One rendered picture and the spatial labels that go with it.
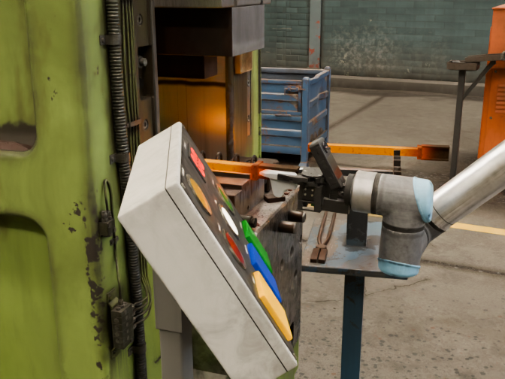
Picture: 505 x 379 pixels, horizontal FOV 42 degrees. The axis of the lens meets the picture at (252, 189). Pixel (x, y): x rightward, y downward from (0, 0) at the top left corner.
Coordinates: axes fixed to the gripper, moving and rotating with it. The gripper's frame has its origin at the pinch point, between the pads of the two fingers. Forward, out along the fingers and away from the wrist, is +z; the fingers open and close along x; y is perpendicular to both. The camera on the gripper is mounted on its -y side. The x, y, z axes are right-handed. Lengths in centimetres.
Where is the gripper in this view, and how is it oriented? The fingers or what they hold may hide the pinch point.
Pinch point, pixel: (266, 169)
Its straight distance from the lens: 148.2
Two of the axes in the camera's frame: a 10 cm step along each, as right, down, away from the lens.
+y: -0.4, 9.5, 3.1
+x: 3.3, -2.8, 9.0
